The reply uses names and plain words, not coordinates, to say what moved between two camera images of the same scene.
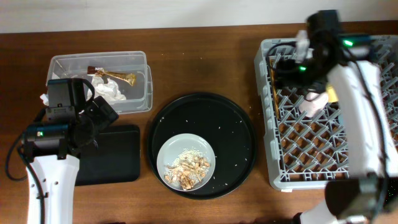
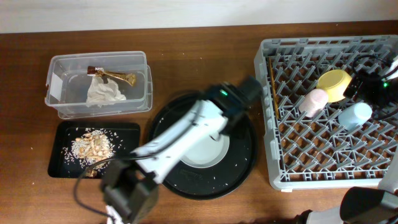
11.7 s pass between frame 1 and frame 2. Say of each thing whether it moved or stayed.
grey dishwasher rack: stayed
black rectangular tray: stayed
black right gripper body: moved
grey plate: moved
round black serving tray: stayed
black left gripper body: moved
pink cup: stayed
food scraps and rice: moved
